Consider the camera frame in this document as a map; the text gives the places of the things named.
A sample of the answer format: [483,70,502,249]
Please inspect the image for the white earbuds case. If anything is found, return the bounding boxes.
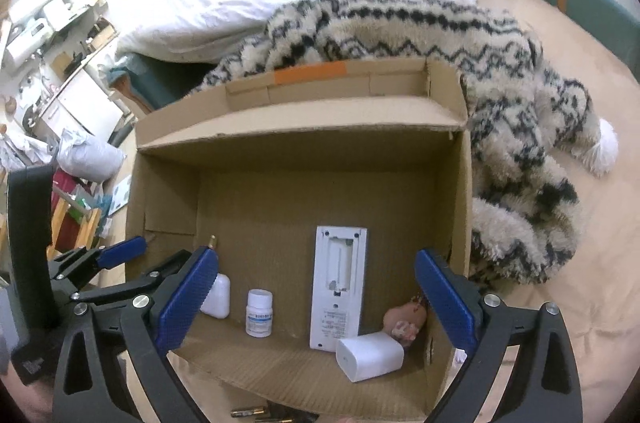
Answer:
[201,273,231,319]

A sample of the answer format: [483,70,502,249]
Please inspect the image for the pink plush keychain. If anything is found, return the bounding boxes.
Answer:
[383,295,427,348]

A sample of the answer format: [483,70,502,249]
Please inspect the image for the white pill bottle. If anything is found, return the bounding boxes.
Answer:
[245,289,273,339]

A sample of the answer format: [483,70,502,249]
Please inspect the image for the white charger plug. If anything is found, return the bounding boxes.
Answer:
[335,332,405,383]

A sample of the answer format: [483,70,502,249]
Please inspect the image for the black gold battery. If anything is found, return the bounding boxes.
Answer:
[230,406,269,419]

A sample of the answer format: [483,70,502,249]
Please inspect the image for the white remote control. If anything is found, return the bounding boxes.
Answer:
[309,226,368,353]

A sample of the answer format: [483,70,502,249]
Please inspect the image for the white bathroom scale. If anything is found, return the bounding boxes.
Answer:
[107,175,132,216]

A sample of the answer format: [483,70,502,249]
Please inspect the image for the white plastic bag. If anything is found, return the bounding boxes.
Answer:
[56,129,126,183]

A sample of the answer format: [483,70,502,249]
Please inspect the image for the teal sofa armrest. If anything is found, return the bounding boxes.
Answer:
[106,52,214,111]

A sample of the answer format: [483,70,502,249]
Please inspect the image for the brown cardboard box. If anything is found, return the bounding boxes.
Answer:
[126,61,472,421]

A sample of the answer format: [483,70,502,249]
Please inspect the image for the patterned fuzzy blanket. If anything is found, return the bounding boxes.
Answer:
[201,0,618,284]

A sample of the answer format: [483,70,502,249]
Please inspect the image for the teal cushion with orange stripe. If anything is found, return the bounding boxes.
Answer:
[544,0,640,80]

